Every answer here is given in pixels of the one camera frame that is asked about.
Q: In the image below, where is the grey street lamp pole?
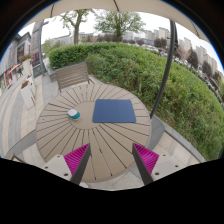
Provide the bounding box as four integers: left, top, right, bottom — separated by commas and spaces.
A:
38, 20, 49, 76

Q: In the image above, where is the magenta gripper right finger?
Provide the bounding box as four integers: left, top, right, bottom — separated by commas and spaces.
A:
131, 143, 183, 186

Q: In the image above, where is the beige umbrella canopy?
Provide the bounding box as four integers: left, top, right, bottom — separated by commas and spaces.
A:
25, 0, 209, 42

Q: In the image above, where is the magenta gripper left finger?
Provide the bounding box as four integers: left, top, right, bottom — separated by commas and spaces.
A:
43, 143, 92, 186

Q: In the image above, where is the round wooden slat table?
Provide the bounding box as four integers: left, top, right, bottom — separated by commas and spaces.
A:
36, 84, 151, 182

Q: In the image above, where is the black curved umbrella pole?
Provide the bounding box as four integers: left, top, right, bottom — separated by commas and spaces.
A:
150, 21, 178, 118

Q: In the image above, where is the beige slatted outdoor chair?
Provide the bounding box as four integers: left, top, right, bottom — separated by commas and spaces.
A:
55, 62, 92, 91

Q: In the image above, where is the white planter box near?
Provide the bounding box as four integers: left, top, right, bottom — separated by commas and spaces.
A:
20, 80, 35, 109

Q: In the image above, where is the blue mouse pad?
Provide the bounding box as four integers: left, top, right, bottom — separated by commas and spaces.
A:
92, 99, 136, 123

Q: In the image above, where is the white and teal mouse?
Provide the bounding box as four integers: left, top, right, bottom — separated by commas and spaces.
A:
67, 109, 80, 120

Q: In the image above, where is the green hedge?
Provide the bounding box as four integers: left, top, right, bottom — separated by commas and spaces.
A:
48, 43, 224, 160

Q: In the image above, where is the white planter box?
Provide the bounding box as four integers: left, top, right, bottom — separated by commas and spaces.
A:
20, 80, 35, 109
21, 54, 32, 76

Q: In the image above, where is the white planter box far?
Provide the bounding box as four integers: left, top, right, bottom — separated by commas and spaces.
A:
21, 54, 32, 76

